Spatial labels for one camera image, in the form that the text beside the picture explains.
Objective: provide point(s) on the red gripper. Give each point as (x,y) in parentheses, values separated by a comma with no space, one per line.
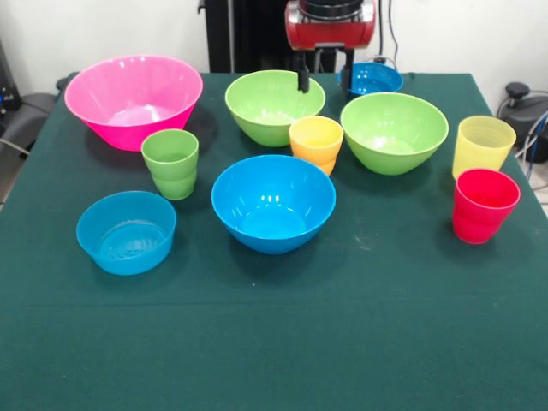
(329,34)

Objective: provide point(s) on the small dark blue bowl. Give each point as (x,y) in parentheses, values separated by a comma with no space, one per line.
(377,79)

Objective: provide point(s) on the green bowl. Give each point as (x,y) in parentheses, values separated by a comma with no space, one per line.
(385,120)
(257,98)

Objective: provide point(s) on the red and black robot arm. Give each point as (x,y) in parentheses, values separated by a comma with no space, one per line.
(329,6)

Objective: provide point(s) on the orange cup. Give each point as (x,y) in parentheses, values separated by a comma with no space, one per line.
(314,145)

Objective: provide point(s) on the translucent yellow cup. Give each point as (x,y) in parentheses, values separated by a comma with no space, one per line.
(484,145)

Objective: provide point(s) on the green cup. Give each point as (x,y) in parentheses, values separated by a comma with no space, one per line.
(171,180)

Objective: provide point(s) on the large pink bowl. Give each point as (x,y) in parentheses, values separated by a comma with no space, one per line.
(128,85)

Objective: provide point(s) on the red cup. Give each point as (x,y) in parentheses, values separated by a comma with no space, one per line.
(484,222)

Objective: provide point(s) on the dark green tablecloth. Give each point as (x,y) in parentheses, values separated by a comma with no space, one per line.
(274,334)

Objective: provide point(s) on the translucent light blue bowl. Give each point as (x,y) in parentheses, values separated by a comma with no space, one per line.
(128,257)

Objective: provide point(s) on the black equipment box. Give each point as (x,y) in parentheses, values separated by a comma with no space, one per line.
(6,85)

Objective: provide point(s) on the wall power socket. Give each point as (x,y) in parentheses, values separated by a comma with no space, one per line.
(380,59)

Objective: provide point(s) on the black pedestal leg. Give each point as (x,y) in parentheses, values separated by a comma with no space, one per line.
(526,111)

